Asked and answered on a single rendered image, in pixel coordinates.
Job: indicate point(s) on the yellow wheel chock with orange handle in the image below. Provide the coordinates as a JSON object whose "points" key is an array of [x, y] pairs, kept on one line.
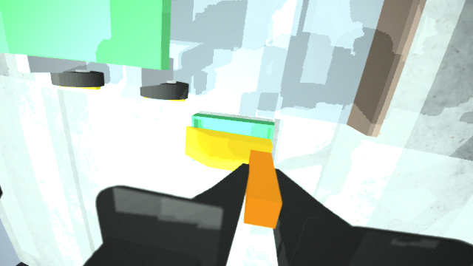
{"points": [[227, 151]]}

